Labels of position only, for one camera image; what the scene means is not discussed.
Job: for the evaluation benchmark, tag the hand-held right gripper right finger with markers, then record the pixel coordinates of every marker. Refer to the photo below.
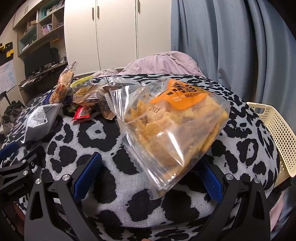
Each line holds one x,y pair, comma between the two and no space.
211,183

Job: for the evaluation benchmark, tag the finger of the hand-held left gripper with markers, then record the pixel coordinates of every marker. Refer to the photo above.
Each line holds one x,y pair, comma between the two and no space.
9,149
37,155

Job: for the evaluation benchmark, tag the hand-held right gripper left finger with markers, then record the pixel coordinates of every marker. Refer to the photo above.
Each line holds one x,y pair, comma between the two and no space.
89,173

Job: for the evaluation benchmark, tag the white snack packet black print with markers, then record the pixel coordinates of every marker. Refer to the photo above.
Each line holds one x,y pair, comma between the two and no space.
39,122

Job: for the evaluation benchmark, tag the clear chips bag orange label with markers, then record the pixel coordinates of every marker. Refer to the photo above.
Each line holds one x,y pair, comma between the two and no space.
161,129

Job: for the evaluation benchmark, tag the cream perforated plastic basket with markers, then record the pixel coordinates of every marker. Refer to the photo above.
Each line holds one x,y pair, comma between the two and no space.
277,129

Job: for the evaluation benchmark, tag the person's left hand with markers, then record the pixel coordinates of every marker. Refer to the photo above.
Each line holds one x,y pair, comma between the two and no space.
18,211

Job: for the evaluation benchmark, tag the leopard print blanket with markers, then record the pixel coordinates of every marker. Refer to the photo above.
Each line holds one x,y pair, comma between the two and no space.
92,139

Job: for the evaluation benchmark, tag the dark clothes pile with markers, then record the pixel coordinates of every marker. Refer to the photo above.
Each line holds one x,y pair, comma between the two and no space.
11,111

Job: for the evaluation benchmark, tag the red snack packet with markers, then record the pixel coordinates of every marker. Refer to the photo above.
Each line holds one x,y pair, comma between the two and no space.
81,113

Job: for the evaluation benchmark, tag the brown snack packet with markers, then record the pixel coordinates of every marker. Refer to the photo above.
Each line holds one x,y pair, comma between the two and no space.
89,97
105,109

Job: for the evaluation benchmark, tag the tall clear cracker bag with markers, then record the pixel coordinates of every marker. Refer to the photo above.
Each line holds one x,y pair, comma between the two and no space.
63,81

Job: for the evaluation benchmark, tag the yellow-edged snack packet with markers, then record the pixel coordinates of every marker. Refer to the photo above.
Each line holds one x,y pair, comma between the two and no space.
82,87

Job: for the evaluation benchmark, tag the wooden desk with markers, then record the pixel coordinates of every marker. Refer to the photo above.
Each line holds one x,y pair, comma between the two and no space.
46,70

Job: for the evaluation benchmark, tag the black computer monitor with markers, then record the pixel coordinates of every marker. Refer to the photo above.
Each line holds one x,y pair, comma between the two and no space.
37,60

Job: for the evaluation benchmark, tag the black pegboard with yellow bins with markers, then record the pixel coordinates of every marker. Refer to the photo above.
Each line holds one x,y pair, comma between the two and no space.
5,54

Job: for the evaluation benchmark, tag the silver foil packet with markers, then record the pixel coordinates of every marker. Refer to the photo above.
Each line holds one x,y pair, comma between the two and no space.
118,81

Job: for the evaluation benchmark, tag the black speaker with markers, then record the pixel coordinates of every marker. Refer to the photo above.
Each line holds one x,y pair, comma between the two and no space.
54,55

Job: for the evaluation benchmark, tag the row of books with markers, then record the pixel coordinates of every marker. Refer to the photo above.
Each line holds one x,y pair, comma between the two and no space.
46,29

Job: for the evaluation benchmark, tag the pink duvet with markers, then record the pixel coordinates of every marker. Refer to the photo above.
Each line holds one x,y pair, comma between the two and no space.
161,62

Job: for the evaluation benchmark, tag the white wardrobe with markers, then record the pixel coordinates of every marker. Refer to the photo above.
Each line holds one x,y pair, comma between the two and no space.
115,30

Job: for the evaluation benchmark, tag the blue-grey curtain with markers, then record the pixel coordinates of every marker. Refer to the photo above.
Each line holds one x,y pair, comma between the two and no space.
219,34

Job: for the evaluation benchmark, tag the white wall chart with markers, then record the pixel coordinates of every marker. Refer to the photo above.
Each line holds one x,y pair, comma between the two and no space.
7,77

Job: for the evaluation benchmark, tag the wall shelf unit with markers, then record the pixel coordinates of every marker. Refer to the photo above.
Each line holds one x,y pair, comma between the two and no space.
30,39

